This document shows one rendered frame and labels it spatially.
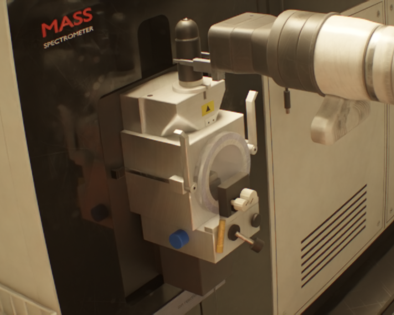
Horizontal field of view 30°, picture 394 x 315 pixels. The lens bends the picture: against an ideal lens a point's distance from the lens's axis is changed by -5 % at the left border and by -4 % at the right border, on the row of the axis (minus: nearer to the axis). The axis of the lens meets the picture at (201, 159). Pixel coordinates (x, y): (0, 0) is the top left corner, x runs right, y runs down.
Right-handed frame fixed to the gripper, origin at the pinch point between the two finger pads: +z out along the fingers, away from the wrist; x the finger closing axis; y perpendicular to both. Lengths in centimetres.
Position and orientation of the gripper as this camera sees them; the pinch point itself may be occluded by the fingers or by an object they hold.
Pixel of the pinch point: (182, 56)
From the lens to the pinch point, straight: 80.9
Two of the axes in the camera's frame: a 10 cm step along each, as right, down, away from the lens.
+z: -7.9, -1.9, 5.8
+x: -6.1, 3.6, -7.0
